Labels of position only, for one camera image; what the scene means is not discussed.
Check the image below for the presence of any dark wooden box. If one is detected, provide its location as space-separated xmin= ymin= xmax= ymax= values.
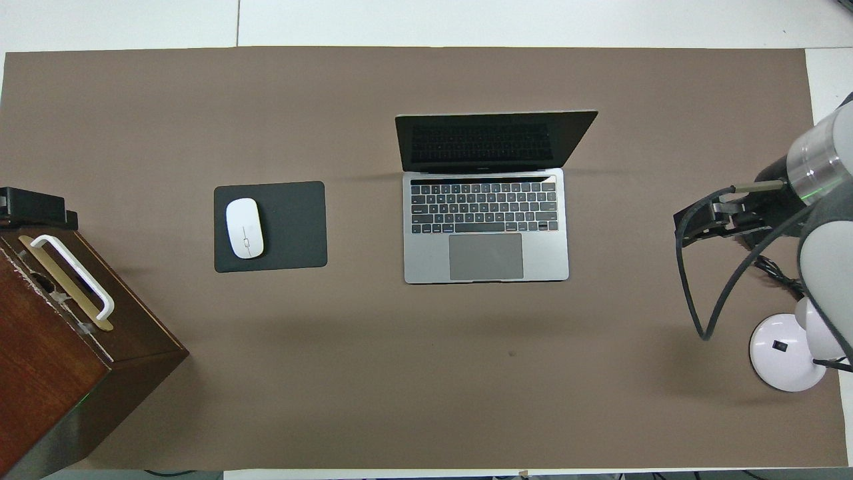
xmin=0 ymin=225 xmax=190 ymax=478

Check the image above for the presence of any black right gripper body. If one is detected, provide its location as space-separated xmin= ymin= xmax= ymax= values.
xmin=712 ymin=152 xmax=812 ymax=253

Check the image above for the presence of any black lamp power cable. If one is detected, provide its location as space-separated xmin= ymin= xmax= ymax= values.
xmin=750 ymin=253 xmax=853 ymax=374

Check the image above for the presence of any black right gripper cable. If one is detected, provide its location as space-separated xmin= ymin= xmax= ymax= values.
xmin=676 ymin=187 xmax=815 ymax=341

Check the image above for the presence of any white desk lamp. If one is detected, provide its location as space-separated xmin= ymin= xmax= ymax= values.
xmin=749 ymin=297 xmax=853 ymax=393

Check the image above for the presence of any silver laptop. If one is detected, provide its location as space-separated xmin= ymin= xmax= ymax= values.
xmin=395 ymin=110 xmax=599 ymax=285

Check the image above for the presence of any black mouse pad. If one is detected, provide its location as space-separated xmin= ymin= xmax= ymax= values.
xmin=213 ymin=181 xmax=329 ymax=273

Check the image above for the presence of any white computer mouse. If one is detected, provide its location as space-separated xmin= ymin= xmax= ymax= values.
xmin=225 ymin=198 xmax=265 ymax=260

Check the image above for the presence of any gold handle plate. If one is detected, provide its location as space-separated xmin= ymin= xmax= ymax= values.
xmin=18 ymin=235 xmax=114 ymax=332

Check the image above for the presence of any large brown table mat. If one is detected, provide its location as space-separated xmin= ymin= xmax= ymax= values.
xmin=0 ymin=45 xmax=848 ymax=471

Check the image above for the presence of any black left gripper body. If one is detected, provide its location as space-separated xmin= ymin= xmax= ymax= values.
xmin=0 ymin=187 xmax=68 ymax=227

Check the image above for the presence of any white box handle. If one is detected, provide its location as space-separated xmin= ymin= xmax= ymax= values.
xmin=30 ymin=235 xmax=115 ymax=321

